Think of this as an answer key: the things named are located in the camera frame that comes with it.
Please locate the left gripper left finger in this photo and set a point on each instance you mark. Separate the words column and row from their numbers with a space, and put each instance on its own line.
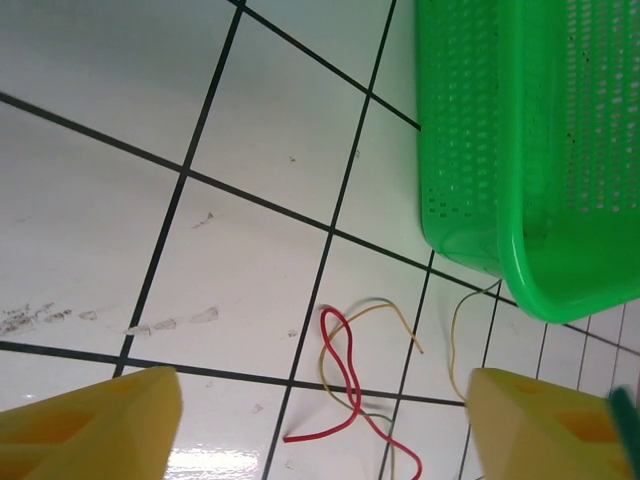
column 90, row 430

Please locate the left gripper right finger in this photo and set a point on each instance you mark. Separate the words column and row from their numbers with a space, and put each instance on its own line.
column 540, row 430

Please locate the green plastic basket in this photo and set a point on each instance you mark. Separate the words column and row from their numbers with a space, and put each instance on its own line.
column 530, row 150

